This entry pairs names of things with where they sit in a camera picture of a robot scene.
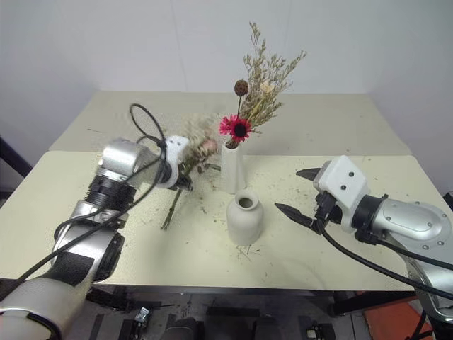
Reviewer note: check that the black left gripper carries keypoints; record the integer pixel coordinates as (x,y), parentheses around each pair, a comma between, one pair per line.
(182,181)

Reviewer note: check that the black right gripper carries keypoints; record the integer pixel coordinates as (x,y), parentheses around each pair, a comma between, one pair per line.
(324,206)

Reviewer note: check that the dried pink flower bouquet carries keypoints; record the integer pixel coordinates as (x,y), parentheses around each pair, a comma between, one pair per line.
(199,148)

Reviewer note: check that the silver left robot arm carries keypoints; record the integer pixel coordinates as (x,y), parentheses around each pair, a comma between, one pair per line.
(117,159)

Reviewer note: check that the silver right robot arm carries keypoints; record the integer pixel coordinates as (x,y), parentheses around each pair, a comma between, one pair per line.
(410,219)

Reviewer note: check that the dried bouquet with red flower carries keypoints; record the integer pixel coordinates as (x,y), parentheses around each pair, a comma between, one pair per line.
(263,92)

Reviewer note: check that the tall white vase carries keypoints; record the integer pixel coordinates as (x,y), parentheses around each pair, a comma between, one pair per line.
(231,170)

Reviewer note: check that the short round white vase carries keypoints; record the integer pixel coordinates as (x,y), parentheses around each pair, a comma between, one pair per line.
(245,221)

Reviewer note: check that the small silver metal clip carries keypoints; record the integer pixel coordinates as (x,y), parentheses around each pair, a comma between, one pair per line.
(142,315)

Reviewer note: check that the dark rounded shape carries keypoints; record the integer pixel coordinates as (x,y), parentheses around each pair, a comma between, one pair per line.
(184,329)

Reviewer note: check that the orange floor object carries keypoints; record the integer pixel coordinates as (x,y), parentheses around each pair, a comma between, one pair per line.
(391,320)

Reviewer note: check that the black metal stand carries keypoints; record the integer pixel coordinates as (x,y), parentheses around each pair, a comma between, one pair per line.
(14,159)

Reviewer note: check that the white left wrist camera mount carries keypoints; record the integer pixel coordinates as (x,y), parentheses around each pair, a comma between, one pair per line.
(176,146)

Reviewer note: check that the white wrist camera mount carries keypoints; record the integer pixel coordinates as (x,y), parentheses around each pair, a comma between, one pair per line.
(176,146)
(345,184)

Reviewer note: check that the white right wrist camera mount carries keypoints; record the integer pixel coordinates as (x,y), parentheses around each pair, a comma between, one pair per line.
(345,184)

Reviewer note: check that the black table frame bar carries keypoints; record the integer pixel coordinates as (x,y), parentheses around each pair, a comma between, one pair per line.
(226,294)

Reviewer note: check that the dark object at wall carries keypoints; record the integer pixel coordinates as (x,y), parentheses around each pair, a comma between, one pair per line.
(449,202)

